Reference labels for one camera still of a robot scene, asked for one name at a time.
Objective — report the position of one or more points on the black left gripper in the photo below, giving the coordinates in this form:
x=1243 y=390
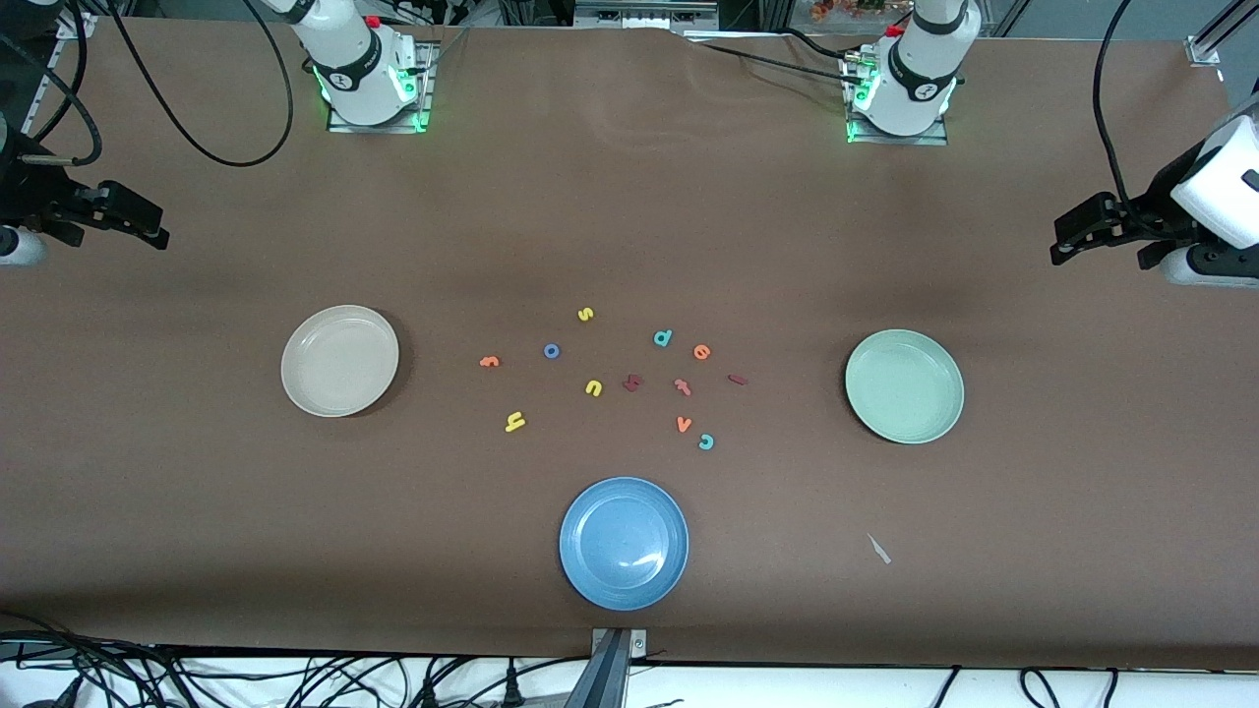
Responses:
x=1155 y=211

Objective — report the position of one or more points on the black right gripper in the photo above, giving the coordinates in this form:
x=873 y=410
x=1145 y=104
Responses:
x=28 y=193

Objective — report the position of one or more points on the yellow foam letter h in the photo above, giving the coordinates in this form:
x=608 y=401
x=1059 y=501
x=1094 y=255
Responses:
x=514 y=424

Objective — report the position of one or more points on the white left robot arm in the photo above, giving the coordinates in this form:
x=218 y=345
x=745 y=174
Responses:
x=915 y=79

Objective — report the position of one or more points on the green plate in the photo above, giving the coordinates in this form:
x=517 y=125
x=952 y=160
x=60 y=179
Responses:
x=905 y=386

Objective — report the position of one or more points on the beige plate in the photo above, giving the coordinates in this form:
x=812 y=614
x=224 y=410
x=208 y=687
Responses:
x=339 y=361

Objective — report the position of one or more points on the orange flowers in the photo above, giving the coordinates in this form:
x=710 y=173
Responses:
x=846 y=8

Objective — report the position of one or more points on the white paper scrap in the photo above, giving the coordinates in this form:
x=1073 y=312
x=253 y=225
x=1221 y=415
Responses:
x=878 y=549

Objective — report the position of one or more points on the brown paper table cover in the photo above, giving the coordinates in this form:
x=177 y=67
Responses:
x=629 y=197

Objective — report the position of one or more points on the grey device box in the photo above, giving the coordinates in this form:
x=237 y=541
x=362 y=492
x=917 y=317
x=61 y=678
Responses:
x=644 y=14

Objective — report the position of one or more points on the blue plate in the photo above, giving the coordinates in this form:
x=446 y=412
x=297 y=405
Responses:
x=624 y=544

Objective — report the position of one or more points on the aluminium corner bracket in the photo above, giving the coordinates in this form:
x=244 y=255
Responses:
x=67 y=28

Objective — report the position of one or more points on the aluminium frame profile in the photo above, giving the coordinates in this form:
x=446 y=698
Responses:
x=1202 y=49

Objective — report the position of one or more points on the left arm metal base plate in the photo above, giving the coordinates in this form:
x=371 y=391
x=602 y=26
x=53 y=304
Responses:
x=900 y=141

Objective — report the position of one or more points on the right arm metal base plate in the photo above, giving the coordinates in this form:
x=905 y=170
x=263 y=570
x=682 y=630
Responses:
x=427 y=88

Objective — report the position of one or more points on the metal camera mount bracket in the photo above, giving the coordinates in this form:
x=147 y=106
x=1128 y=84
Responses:
x=610 y=669

